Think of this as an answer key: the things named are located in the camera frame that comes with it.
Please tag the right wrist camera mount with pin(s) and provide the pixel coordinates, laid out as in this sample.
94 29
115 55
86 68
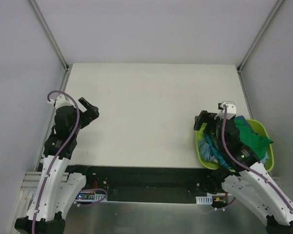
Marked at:
227 110

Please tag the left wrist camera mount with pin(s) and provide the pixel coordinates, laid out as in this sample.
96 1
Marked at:
60 102

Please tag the lime green plastic basket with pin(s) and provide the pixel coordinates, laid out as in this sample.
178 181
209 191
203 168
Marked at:
271 156

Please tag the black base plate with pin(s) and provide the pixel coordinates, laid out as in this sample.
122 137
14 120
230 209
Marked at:
151 184

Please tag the right aluminium frame post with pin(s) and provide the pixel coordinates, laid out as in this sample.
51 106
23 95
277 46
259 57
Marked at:
260 34

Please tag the left aluminium frame post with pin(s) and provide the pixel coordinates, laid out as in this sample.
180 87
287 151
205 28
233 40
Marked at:
47 31

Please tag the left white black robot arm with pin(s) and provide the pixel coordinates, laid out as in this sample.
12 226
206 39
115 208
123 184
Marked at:
52 200

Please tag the green t shirt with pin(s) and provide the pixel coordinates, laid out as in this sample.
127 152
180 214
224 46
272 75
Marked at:
254 135

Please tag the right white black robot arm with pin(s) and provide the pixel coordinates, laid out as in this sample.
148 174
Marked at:
231 141

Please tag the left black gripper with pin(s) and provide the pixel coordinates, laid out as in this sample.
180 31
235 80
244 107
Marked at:
88 111

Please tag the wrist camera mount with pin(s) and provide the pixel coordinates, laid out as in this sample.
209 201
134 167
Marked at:
227 110
60 102

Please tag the aluminium frame post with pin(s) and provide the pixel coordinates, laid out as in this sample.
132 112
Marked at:
260 34
47 31

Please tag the white cable duct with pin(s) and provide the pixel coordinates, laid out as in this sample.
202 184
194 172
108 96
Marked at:
90 198
204 200

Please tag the right white cable duct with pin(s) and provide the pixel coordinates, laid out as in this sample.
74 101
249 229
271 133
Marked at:
204 200

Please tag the left white cable duct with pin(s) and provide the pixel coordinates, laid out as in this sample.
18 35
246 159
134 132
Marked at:
90 198

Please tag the teal t shirt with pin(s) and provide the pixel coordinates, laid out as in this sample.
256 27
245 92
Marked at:
217 154

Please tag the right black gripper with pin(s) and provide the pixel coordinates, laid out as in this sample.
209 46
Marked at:
205 118

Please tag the front aluminium rail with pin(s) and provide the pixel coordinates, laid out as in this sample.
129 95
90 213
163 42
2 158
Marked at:
31 181

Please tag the light blue t shirt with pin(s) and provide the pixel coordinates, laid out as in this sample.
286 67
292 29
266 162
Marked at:
205 151

